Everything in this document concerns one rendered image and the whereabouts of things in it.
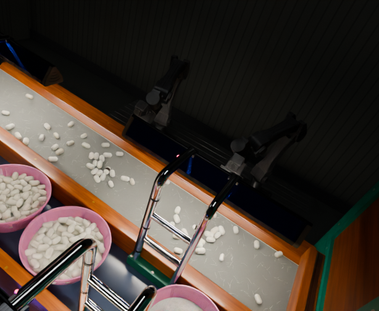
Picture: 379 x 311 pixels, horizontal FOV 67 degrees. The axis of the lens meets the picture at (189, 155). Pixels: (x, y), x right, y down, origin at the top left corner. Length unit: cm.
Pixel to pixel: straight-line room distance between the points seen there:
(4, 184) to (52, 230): 26
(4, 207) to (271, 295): 95
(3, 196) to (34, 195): 9
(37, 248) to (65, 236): 9
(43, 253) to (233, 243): 66
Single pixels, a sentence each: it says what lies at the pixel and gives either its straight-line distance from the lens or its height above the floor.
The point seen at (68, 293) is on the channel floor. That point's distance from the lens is 103.
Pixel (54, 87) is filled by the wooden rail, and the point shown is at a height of 77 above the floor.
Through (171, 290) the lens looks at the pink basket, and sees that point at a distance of 98.
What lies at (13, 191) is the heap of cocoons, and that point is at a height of 74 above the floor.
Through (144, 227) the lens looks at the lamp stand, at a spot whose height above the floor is 91.
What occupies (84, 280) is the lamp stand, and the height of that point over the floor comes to 96.
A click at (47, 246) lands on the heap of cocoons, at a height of 74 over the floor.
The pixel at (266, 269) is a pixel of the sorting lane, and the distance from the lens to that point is 118.
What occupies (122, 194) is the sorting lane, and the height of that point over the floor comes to 74.
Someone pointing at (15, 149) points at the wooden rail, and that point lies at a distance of 131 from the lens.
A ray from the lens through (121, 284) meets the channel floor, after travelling 105.
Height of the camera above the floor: 162
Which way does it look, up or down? 38 degrees down
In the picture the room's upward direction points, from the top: 21 degrees clockwise
